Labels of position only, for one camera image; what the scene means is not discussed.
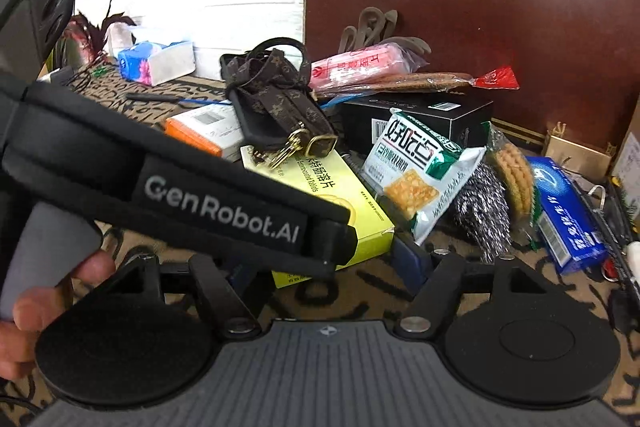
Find blue pink tissue pack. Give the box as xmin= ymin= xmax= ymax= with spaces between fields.
xmin=117 ymin=40 xmax=197 ymax=88

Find red end cracker sleeve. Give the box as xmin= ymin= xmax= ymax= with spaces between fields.
xmin=317 ymin=66 xmax=522 ymax=102

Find brown plastic hooks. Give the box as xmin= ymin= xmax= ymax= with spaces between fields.
xmin=338 ymin=7 xmax=432 ymax=58

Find green white cracker packet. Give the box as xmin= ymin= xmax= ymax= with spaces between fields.
xmin=361 ymin=107 xmax=487 ymax=246

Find black pen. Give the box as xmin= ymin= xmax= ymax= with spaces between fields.
xmin=124 ymin=92 xmax=177 ymax=104

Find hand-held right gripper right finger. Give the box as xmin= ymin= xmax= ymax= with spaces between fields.
xmin=395 ymin=232 xmax=546 ymax=339

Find brown monogram strap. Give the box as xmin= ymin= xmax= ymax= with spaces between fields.
xmin=220 ymin=36 xmax=342 ymax=158

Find gold key clasp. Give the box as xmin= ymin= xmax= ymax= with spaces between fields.
xmin=251 ymin=128 xmax=309 ymax=171

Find small brown cardboard box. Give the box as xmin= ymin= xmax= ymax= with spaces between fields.
xmin=541 ymin=121 xmax=614 ymax=184

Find steel wool scrubber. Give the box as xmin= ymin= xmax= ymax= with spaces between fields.
xmin=449 ymin=156 xmax=514 ymax=264

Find orange white box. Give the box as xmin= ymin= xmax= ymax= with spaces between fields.
xmin=164 ymin=103 xmax=247 ymax=161

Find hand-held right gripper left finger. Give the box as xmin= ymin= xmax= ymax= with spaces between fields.
xmin=100 ymin=252 xmax=273 ymax=339

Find pink plastic package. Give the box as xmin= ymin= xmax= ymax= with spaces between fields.
xmin=309 ymin=41 xmax=417 ymax=94

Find blue carton box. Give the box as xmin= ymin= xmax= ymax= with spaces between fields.
xmin=524 ymin=156 xmax=610 ymax=277

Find person's left hand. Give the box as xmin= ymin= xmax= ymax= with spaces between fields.
xmin=0 ymin=252 xmax=118 ymax=380

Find black cardboard box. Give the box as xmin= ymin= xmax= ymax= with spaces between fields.
xmin=341 ymin=93 xmax=495 ymax=156

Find clear biscuit pack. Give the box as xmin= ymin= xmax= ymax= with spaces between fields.
xmin=486 ymin=126 xmax=542 ymax=250

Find dark red feather decoration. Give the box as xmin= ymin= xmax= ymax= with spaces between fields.
xmin=62 ymin=0 xmax=137 ymax=60

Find yellow medicine box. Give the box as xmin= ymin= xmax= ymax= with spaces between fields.
xmin=240 ymin=143 xmax=397 ymax=291

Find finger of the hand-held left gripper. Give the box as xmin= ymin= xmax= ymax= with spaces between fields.
xmin=300 ymin=217 xmax=359 ymax=283

